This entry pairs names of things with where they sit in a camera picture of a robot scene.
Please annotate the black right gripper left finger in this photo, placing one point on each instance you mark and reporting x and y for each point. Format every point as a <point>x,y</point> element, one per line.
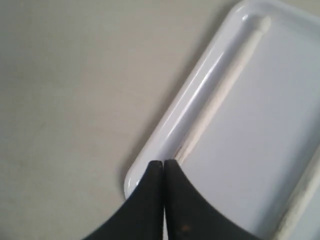
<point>141,217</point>

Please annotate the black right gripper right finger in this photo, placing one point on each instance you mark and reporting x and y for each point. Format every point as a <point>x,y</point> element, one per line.
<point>189,216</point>

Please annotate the white wooden drumstick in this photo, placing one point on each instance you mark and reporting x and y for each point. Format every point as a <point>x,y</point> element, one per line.
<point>223,87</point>

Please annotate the white rectangular plastic tray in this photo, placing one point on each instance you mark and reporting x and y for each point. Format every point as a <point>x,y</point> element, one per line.
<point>257,145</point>

